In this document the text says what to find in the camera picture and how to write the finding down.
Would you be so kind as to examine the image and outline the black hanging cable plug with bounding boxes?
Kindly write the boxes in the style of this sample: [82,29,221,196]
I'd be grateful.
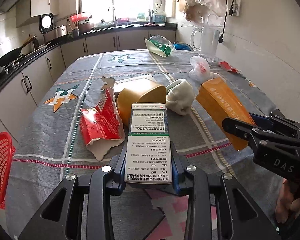
[218,0,228,44]

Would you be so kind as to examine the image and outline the long white flat box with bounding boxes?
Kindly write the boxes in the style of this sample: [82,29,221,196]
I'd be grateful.
[114,75,155,94]

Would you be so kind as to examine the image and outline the orange tissue box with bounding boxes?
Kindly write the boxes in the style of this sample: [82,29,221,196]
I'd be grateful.
[195,76,256,152]

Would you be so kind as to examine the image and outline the hanging plastic bags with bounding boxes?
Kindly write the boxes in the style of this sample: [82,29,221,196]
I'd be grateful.
[177,0,227,23]

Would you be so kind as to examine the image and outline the green white snack bag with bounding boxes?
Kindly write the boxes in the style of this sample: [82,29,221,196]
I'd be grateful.
[145,35,175,57]

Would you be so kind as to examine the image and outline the white red plastic bag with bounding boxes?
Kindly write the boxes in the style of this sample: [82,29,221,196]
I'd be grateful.
[189,56,221,83]

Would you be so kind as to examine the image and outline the red crumpled wrapper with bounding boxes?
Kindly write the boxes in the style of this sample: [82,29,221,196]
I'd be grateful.
[219,61,241,74]

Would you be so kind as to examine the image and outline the torn red paper box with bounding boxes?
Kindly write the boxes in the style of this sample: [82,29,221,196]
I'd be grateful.
[80,77,126,161]

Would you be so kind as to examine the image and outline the black frying pan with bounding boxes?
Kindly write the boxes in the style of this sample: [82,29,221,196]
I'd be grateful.
[0,36,36,67]

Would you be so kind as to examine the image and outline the red lidded pot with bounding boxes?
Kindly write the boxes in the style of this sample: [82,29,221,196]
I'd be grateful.
[70,11,93,35]

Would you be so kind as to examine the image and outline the red plastic mesh basket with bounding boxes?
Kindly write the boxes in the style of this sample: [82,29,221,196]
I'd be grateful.
[0,132,15,209]

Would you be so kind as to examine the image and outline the clear glass pitcher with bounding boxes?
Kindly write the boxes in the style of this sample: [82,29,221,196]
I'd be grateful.
[190,27,220,62]

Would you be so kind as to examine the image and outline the crumpled white green bag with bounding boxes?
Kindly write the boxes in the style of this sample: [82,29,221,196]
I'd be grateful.
[166,79,194,116]

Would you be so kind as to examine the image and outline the person's right hand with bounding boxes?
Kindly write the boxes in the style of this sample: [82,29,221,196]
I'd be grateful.
[275,179,300,224]

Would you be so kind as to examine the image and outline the chopstick holder with utensils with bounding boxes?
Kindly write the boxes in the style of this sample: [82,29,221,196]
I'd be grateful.
[66,19,79,37]

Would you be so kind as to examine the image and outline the rice cooker with open lid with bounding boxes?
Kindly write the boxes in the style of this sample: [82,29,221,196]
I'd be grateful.
[39,13,68,43]

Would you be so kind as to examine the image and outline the blue bowl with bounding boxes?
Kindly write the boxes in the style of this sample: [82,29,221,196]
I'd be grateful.
[173,42,193,51]

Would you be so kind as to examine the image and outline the green white medicine box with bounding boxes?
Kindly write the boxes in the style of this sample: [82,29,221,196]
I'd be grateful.
[125,103,172,185]

